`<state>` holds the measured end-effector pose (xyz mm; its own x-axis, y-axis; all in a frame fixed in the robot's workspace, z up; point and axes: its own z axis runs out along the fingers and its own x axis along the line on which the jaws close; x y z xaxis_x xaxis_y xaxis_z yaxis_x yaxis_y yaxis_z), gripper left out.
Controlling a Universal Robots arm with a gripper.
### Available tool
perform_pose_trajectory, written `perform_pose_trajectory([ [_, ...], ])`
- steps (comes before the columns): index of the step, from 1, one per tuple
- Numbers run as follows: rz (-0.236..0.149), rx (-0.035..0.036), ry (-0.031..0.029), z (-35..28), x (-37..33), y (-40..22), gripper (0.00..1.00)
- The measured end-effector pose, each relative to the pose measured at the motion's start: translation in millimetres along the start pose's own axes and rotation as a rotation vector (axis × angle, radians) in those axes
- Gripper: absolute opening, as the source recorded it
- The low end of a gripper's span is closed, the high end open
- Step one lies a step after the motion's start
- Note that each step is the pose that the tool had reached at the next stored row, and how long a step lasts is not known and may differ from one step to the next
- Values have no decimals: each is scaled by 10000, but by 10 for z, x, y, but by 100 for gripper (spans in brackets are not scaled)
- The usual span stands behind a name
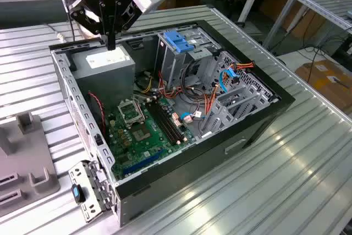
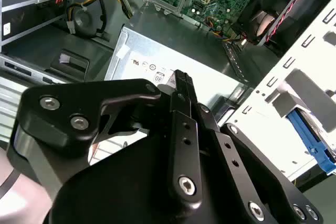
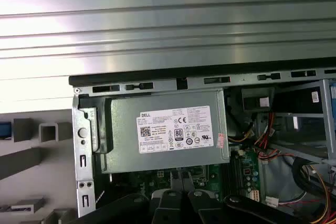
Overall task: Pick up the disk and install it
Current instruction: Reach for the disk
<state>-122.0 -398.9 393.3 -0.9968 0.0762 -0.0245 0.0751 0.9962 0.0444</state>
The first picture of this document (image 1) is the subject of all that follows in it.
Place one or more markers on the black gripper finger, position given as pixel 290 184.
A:
pixel 115 20
pixel 105 20

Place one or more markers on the grey metal disk bay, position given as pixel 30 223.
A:
pixel 218 109

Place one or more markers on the grey power supply unit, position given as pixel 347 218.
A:
pixel 104 81

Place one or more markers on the blue plastic drive latch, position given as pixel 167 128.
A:
pixel 176 42

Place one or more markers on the grey metal drive cage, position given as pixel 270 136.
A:
pixel 176 67

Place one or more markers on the RAM slot with white clips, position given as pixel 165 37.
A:
pixel 164 122
pixel 171 122

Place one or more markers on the green motherboard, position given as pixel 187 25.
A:
pixel 143 147

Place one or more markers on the long blue expansion slot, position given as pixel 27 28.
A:
pixel 143 163

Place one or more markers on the silver hinged card retainer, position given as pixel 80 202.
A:
pixel 81 170

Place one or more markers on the grey parts rack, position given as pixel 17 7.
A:
pixel 24 158

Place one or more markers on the black open PC case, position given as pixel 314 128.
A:
pixel 192 169

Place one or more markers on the blue black retainer latch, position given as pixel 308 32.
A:
pixel 77 193

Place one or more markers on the metal slat side table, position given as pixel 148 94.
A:
pixel 324 1

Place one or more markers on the brown cardboard box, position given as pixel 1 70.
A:
pixel 324 86

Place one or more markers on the black equipment box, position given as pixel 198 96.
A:
pixel 343 50

